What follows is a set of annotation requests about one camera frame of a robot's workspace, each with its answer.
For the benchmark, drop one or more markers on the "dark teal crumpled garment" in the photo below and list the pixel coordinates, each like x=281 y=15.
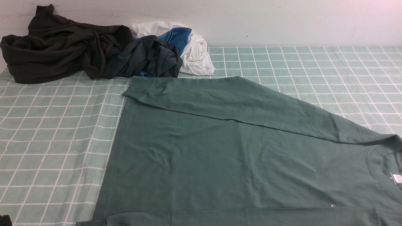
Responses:
x=148 y=56

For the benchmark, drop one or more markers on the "green checkered bed sheet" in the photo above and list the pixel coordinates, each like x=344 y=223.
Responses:
x=56 y=137

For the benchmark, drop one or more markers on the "blue crumpled garment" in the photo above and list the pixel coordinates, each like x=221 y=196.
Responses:
x=177 y=37

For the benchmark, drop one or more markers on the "dark olive crumpled garment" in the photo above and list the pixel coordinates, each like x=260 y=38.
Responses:
x=57 y=47

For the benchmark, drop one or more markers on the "white crumpled garment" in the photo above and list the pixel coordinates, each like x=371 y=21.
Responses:
x=195 y=57

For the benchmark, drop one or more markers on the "black object bottom left corner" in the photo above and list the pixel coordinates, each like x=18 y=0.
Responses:
x=5 y=220

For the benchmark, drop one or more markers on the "green long-sleeved shirt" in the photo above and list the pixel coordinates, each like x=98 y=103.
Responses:
x=228 y=152

